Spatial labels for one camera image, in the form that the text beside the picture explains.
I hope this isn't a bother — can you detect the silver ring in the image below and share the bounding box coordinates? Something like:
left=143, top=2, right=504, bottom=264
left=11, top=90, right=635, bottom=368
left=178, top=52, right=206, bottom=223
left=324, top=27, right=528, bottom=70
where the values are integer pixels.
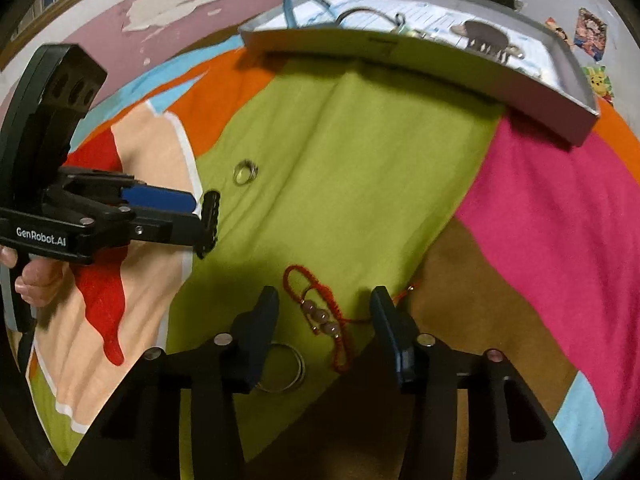
left=232, top=160, right=260, bottom=186

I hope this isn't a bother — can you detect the red cord bead bracelet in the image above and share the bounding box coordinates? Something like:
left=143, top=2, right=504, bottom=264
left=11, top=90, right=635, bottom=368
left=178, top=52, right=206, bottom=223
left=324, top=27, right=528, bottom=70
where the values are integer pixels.
left=282, top=264, right=422, bottom=374

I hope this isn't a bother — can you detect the cartoon family poster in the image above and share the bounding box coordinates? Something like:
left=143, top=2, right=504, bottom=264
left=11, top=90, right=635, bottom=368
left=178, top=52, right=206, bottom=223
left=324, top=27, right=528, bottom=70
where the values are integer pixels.
left=544, top=16, right=576, bottom=49

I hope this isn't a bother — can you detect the silver bangle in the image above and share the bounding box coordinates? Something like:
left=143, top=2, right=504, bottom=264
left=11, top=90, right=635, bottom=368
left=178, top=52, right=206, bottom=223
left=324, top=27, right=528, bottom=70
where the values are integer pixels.
left=255, top=342, right=306, bottom=394

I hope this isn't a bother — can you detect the printed paper sheet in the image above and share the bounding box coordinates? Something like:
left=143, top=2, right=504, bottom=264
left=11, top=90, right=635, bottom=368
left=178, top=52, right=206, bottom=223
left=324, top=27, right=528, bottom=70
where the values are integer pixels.
left=260, top=0, right=556, bottom=79

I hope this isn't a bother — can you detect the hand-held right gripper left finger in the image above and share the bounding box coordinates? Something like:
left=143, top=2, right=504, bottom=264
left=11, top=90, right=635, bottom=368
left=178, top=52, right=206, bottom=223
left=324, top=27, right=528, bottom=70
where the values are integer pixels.
left=65, top=285, right=281, bottom=480

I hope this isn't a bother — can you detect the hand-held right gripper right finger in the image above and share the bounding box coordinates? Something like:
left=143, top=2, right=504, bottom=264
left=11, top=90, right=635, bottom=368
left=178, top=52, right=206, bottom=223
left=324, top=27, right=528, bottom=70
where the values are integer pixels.
left=370, top=285, right=583, bottom=480

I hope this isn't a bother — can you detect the colourful printed blanket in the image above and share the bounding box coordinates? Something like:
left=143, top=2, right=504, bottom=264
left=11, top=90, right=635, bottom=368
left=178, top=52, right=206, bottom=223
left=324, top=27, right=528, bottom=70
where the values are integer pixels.
left=20, top=35, right=640, bottom=480

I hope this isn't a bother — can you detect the black hair clip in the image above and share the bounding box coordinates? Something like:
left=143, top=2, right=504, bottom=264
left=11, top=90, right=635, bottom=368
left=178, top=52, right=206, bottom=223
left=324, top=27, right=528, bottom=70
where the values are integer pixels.
left=196, top=190, right=222, bottom=260

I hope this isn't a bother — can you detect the brown claw hair clip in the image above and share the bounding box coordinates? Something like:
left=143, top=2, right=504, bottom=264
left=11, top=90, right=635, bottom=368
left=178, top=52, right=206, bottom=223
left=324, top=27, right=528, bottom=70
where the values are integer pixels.
left=450, top=20, right=526, bottom=64

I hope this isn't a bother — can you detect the grey cardboard tray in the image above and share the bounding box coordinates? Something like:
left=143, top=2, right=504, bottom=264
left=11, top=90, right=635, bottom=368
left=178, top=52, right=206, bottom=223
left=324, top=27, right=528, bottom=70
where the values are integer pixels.
left=239, top=0, right=601, bottom=147

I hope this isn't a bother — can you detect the wooden window sill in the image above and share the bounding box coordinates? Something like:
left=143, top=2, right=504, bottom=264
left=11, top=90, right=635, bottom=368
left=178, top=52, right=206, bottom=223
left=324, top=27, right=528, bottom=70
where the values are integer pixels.
left=0, top=0, right=168, bottom=72

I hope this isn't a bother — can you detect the person's left hand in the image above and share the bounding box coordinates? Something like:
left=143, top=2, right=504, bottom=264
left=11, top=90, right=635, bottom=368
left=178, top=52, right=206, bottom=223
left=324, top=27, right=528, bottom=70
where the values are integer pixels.
left=0, top=245, right=67, bottom=307

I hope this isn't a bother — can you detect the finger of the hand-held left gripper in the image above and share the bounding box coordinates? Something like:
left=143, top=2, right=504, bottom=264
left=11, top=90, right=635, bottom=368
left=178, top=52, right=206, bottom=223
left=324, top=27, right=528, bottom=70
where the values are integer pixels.
left=60, top=172, right=198, bottom=214
left=122, top=208, right=207, bottom=252

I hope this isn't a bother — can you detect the cartoon fighter poster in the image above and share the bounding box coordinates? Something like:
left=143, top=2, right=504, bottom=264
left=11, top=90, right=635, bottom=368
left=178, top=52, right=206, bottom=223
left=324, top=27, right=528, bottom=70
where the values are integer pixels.
left=574, top=7, right=609, bottom=59

